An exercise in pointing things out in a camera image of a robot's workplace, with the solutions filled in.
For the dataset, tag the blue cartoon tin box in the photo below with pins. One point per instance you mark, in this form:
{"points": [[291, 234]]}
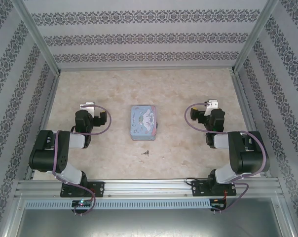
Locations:
{"points": [[143, 123]]}

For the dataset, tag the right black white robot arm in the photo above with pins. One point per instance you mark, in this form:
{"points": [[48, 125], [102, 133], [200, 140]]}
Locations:
{"points": [[250, 153]]}

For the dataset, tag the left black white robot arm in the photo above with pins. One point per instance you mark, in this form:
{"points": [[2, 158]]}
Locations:
{"points": [[44, 150]]}

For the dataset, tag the left small circuit board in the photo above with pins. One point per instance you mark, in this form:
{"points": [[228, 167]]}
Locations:
{"points": [[82, 203]]}

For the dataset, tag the small circuit board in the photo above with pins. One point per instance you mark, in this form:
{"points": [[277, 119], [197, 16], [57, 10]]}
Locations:
{"points": [[82, 203], [218, 206]]}

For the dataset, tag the right small circuit board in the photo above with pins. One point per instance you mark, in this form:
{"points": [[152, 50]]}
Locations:
{"points": [[218, 206]]}

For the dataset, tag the grey metal sheet panel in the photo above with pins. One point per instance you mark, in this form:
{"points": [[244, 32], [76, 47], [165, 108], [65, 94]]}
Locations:
{"points": [[149, 224]]}

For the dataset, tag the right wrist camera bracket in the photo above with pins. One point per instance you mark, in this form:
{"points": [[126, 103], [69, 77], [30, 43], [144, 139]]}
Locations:
{"points": [[211, 105]]}

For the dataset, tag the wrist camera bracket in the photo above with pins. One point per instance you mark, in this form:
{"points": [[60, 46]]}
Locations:
{"points": [[87, 105], [211, 105]]}

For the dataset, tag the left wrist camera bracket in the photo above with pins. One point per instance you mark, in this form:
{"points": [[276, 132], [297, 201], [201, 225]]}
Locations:
{"points": [[87, 105]]}

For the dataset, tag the aluminium side rail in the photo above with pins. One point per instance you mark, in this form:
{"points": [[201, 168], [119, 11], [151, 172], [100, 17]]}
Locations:
{"points": [[44, 123], [250, 118]]}

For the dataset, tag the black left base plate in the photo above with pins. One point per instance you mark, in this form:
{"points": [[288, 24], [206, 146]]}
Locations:
{"points": [[99, 188]]}

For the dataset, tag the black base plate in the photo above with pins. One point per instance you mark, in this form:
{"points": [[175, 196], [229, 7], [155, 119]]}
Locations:
{"points": [[198, 188], [99, 188]]}

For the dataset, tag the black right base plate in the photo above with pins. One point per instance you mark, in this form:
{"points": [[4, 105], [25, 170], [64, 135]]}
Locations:
{"points": [[198, 188]]}

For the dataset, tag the aluminium mounting rail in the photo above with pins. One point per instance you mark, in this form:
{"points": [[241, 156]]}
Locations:
{"points": [[149, 187]]}

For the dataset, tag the aluminium frame post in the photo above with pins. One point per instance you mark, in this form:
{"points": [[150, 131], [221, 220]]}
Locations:
{"points": [[35, 34], [255, 34]]}

